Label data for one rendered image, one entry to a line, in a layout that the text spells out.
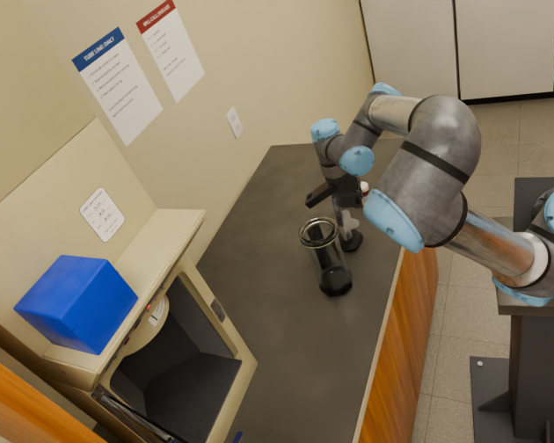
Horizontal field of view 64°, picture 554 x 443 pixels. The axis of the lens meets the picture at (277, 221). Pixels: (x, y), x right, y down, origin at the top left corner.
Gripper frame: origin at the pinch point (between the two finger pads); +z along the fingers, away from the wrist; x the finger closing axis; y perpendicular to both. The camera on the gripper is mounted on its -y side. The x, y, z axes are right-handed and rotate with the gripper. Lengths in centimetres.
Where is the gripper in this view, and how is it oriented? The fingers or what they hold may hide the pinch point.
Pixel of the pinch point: (344, 224)
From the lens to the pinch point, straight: 136.5
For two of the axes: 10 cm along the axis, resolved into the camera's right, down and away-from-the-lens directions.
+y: 9.4, -1.5, -3.0
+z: 3.1, 7.2, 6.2
